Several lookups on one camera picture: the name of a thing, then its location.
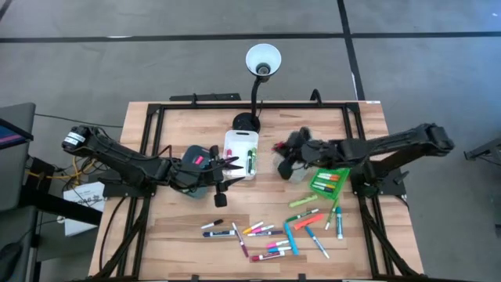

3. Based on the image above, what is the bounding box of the orange highlighter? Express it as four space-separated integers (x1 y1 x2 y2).
293 212 326 231

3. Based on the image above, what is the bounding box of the black floor cable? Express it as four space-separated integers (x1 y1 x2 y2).
34 112 124 130

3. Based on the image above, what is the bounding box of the lime green highlighter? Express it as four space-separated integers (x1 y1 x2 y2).
288 193 319 209

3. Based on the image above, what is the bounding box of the black flat bar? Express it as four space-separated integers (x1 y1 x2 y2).
168 92 243 103

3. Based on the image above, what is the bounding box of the purple dry-erase marker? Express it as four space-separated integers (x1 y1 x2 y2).
247 230 284 238

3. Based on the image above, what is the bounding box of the black computer mouse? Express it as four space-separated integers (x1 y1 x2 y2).
0 241 23 280

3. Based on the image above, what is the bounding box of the teal Expo marker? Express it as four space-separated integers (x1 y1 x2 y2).
335 205 344 240

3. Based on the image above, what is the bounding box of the teal highlighter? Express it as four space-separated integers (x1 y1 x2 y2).
283 222 300 257

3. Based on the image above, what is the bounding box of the white plastic bin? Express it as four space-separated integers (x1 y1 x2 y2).
222 129 260 182

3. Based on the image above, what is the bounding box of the black desk leg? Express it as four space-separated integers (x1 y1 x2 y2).
17 156 103 227

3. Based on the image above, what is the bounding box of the blue Expo marker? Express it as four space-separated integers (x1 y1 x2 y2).
202 229 237 238

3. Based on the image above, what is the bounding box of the black aluminium table frame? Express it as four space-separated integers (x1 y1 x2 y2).
90 100 423 282

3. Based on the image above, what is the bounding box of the grey desk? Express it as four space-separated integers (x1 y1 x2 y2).
0 102 37 212

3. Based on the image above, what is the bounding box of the yellow cable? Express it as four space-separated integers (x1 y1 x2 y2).
26 155 99 182

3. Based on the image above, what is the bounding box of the long magenta cap marker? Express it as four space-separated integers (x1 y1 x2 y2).
231 222 251 259

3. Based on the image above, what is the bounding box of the black gooseneck desk lamp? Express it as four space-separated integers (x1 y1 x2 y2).
232 42 283 133

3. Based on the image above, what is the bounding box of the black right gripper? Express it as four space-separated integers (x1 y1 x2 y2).
273 127 340 180

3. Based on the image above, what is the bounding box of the yellow cap white marker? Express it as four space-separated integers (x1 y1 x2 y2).
242 221 265 236

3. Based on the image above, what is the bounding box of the dark tablet screen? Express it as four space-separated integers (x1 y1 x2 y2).
0 117 34 150

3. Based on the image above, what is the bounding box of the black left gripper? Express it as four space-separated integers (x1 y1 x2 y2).
201 145 247 209

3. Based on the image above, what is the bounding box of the teal plastic bin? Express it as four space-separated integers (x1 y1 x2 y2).
180 144 213 200

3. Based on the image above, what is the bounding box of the green plastic basket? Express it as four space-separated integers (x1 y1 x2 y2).
308 167 351 201

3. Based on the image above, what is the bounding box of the black stand foot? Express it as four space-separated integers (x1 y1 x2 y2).
463 136 501 162

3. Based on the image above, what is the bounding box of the white paper sheet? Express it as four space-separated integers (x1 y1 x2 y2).
62 180 106 237

